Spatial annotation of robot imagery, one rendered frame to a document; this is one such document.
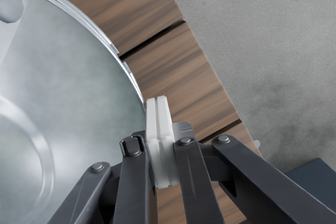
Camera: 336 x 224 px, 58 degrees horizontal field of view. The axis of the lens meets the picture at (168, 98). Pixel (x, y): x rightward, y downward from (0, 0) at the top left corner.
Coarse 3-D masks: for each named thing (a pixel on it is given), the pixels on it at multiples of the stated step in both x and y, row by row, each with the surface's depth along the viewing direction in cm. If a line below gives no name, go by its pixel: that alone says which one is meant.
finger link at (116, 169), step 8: (144, 136) 18; (144, 144) 17; (112, 168) 15; (120, 168) 15; (112, 176) 15; (152, 176) 16; (112, 184) 14; (152, 184) 16; (104, 192) 14; (112, 192) 15; (104, 200) 14; (112, 200) 15; (104, 208) 15
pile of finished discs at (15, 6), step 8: (0, 0) 20; (8, 0) 20; (16, 0) 20; (56, 0) 20; (64, 0) 21; (0, 8) 20; (8, 8) 20; (16, 8) 20; (72, 8) 20; (0, 16) 21; (8, 16) 21; (16, 16) 21; (80, 16) 20; (88, 24) 21; (96, 32) 21; (104, 40) 21; (112, 48) 23
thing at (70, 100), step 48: (48, 0) 19; (0, 48) 20; (48, 48) 21; (96, 48) 21; (0, 96) 21; (48, 96) 22; (96, 96) 22; (0, 144) 22; (48, 144) 23; (96, 144) 23; (0, 192) 23; (48, 192) 24
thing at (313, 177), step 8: (320, 160) 66; (296, 168) 68; (304, 168) 66; (312, 168) 65; (320, 168) 64; (328, 168) 63; (288, 176) 67; (296, 176) 65; (304, 176) 64; (312, 176) 63; (320, 176) 62; (328, 176) 61; (304, 184) 62; (312, 184) 62; (320, 184) 61; (328, 184) 60; (312, 192) 60; (320, 192) 59; (328, 192) 58; (320, 200) 57; (328, 200) 56
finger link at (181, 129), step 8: (176, 128) 18; (184, 128) 18; (176, 136) 17; (184, 136) 17; (192, 136) 17; (200, 144) 16; (208, 144) 15; (208, 152) 15; (208, 160) 14; (216, 160) 14; (208, 168) 15; (216, 168) 15; (224, 168) 14; (216, 176) 15; (224, 176) 15; (232, 176) 15
